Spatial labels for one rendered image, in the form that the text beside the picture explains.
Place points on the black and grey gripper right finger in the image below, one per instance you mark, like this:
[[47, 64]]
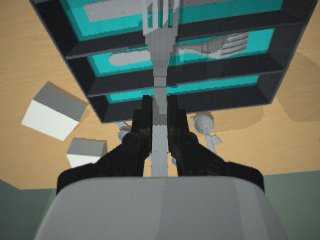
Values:
[[194, 159]]

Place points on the white square block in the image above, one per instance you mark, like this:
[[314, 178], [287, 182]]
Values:
[[84, 151], [53, 113]]

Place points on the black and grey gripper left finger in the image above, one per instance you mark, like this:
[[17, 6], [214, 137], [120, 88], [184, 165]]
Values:
[[125, 160]]

